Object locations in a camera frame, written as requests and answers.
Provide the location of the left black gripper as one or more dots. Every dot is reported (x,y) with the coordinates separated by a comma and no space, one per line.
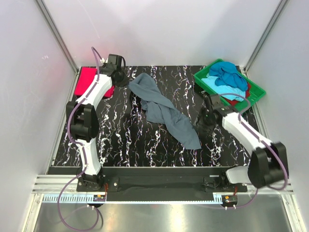
(125,80)

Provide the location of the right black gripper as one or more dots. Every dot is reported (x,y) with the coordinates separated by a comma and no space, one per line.
(203,112)

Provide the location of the grey blue t shirt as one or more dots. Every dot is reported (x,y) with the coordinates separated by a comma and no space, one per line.
(160,109)

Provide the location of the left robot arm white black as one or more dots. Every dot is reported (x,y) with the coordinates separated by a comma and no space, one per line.
(83,125)

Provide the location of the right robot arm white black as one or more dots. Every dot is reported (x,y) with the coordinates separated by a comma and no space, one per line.
(268,165)

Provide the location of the light blue t shirt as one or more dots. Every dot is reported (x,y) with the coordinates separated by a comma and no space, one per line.
(229,92)

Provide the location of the folded red t shirt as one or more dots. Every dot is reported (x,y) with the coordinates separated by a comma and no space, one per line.
(87,82)

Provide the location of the dark blue t shirt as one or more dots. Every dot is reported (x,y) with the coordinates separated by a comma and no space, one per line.
(228,75)

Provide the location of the green plastic bin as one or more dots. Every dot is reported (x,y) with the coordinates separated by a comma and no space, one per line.
(253,94)

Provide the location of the right small circuit board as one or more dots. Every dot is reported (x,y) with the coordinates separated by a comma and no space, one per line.
(231,199)

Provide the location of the small circuit board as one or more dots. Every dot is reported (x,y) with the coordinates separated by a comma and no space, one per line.
(231,199)
(99,197)

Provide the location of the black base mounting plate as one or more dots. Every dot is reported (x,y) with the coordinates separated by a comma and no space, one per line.
(208,179)

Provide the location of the left small circuit board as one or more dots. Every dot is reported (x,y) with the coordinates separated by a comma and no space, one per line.
(99,197)

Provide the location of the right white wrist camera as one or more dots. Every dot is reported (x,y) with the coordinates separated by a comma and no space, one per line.
(217,104)

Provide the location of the aluminium frame rail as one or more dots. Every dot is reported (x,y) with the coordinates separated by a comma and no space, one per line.
(54,190)

